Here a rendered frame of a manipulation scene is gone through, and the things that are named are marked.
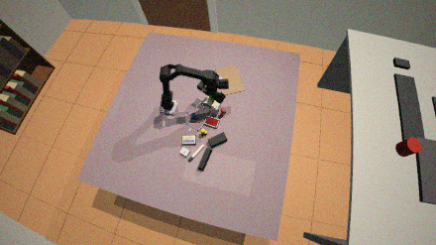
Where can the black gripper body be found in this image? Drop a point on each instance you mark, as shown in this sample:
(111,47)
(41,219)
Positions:
(218,95)

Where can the tan flat board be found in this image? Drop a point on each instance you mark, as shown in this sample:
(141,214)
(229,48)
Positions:
(231,72)

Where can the cream inspection card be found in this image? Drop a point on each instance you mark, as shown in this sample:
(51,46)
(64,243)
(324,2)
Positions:
(214,104)

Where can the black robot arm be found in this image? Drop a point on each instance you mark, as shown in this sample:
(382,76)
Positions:
(209,77)

